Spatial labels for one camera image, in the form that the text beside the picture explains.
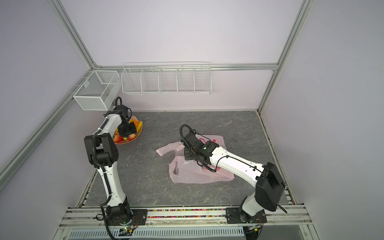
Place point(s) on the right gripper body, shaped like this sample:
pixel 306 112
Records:
pixel 188 156

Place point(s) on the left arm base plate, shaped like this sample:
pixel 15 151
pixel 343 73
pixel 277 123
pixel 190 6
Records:
pixel 137 217

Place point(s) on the orange fruit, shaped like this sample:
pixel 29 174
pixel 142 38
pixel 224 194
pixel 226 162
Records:
pixel 136 122

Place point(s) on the small white mesh basket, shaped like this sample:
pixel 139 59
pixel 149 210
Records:
pixel 98 91

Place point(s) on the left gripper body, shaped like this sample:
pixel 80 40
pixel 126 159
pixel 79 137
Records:
pixel 127 128

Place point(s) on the long white wire basket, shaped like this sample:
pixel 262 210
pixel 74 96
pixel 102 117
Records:
pixel 167 78

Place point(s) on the aluminium mounting rail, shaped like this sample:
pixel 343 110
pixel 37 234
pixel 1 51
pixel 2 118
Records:
pixel 170 223

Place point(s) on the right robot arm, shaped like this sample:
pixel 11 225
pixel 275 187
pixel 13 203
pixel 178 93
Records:
pixel 266 179

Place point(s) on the small red strawberry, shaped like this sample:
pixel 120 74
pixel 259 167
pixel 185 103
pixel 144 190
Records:
pixel 132 137

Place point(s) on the yellow banana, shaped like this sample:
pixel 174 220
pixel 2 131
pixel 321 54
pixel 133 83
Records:
pixel 139 126

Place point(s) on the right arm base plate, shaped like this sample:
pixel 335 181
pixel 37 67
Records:
pixel 238 216

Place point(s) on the pink wavy fruit plate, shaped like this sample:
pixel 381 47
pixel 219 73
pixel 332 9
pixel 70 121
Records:
pixel 126 139

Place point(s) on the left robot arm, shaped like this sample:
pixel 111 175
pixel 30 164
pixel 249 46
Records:
pixel 103 155

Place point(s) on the pink plastic bag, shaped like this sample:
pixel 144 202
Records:
pixel 187 171

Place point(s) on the large red strawberry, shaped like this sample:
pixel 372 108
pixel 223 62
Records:
pixel 118 138

